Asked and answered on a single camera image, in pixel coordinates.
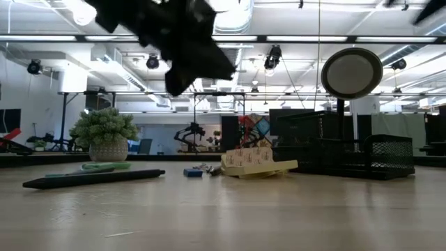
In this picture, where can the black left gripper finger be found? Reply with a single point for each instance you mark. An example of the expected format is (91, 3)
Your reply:
(177, 82)
(217, 66)

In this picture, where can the blue eraser block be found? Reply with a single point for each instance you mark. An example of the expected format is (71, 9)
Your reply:
(192, 172)

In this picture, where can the beige printed card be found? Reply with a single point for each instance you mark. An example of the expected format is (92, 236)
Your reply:
(249, 157)

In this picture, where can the dark grey marker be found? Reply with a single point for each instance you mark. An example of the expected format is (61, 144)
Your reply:
(216, 171)

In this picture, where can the yellow sticky notes pad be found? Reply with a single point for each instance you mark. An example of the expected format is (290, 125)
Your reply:
(265, 168)

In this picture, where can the thick black pen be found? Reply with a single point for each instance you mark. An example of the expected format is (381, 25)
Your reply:
(87, 179)

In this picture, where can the black mesh desk organizer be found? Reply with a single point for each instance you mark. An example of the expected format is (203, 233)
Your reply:
(390, 157)

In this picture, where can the black background robot arm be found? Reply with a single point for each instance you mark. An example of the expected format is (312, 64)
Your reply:
(190, 132)

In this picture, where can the black ceiling spotlight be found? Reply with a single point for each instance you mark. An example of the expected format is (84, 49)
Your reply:
(273, 55)
(152, 62)
(399, 64)
(34, 66)

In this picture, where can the overhead black light bar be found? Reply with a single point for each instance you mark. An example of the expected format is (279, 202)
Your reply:
(261, 38)

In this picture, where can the tall black panel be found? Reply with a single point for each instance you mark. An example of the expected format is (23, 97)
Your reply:
(230, 134)

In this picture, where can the black desk lamp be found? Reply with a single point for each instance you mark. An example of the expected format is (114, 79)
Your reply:
(352, 73)

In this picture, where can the black stand with box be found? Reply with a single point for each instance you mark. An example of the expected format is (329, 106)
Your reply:
(99, 102)

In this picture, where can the green plant in white pot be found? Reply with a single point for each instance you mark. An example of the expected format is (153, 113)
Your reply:
(104, 129)

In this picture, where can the black background furniture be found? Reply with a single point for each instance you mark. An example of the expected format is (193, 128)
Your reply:
(435, 132)

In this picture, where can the black background panel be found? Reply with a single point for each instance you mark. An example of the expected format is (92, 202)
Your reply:
(364, 127)

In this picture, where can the grey-green partition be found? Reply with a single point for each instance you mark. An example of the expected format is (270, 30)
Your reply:
(397, 134)

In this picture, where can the black tripod equipment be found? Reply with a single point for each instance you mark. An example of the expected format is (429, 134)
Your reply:
(52, 139)

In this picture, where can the small background potted plant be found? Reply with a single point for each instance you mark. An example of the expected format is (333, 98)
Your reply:
(39, 143)

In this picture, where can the red and black equipment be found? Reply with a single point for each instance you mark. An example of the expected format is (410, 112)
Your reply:
(12, 134)

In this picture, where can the thin black frame stand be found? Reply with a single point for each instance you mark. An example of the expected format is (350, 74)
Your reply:
(219, 93)

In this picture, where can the colourful wall art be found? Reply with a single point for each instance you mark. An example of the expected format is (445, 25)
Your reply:
(256, 129)

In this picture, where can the black wall monitor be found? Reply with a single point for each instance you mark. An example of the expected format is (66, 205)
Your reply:
(9, 120)

